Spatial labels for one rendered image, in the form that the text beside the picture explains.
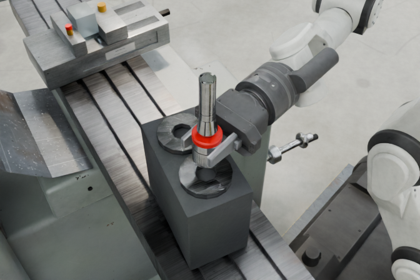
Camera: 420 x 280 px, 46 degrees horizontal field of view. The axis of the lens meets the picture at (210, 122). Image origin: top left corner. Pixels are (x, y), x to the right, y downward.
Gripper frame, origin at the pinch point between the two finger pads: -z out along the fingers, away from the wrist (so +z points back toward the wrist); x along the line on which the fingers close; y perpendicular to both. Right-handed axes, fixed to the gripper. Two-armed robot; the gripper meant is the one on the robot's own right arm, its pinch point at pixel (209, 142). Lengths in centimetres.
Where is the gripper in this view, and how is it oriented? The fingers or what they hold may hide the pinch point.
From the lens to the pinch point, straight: 76.3
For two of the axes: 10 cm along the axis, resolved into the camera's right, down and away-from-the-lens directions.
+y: 0.0, 6.7, 7.4
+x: 7.3, 5.1, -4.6
